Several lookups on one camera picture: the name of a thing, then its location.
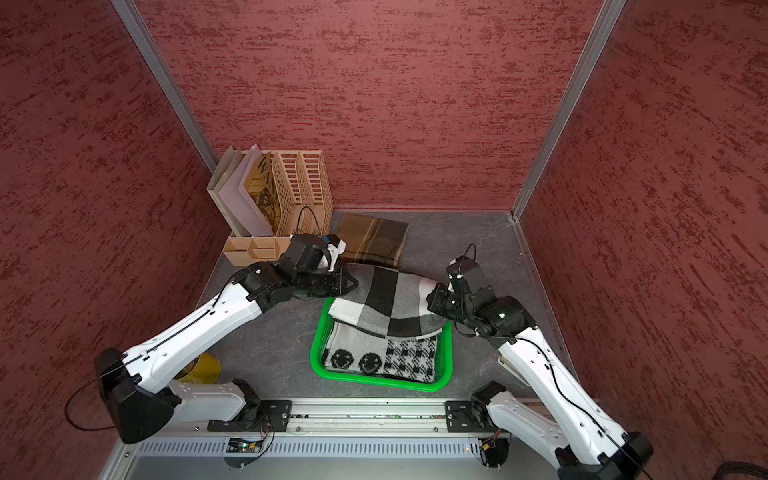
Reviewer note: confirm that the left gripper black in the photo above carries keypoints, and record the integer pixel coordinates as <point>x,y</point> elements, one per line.
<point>338,287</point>

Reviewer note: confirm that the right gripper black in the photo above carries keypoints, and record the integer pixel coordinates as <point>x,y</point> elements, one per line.
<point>435,302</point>

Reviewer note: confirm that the brown plaid fringed scarf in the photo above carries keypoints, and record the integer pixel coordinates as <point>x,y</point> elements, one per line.
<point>372,240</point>

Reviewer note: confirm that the grey black checked scarf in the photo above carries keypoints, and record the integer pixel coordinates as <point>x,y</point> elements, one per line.
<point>388,303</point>

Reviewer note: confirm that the smiley houndstooth scarf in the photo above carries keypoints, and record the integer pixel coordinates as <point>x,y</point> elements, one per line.
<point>352,351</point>

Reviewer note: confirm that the green plastic mesh basket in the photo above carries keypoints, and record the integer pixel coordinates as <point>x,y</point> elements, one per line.
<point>444,361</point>

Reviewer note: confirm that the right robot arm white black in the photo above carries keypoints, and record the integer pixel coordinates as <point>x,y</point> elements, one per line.
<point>577,437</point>

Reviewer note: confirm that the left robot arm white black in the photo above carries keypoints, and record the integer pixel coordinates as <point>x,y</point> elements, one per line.
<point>134,385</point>

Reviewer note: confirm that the small white stapler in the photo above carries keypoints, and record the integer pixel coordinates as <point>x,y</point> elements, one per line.
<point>502,361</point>

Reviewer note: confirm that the beige plastic file organizer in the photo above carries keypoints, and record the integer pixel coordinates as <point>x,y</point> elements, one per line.
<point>305,202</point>

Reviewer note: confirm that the lilac folder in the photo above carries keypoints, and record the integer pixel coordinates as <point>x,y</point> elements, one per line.
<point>240,204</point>

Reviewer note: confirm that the brown patterned booklet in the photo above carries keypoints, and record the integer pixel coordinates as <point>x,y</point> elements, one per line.
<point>260,188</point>

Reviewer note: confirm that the yellow pencil cup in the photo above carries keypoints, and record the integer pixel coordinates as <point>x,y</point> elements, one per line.
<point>204,369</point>

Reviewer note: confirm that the beige cardboard folder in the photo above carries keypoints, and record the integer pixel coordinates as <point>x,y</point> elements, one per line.
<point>217,188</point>

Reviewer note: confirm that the right corner aluminium profile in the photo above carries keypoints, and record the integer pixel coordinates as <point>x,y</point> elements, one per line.
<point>605,22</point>

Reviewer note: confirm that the corner aluminium profile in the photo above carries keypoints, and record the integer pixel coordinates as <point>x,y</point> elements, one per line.
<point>605,22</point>
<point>136,27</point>

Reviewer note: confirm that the left corner aluminium profile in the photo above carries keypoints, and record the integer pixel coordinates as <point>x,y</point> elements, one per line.
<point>136,27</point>

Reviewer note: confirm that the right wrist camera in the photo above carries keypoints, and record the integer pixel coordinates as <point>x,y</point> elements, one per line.
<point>466,276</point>

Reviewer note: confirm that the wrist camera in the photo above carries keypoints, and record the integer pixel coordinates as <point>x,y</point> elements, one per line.
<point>466,276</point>
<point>312,254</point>

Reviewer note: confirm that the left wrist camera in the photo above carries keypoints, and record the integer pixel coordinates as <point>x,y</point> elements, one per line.
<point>312,254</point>

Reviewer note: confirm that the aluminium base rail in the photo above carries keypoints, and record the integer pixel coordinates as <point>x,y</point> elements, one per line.
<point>328,428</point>

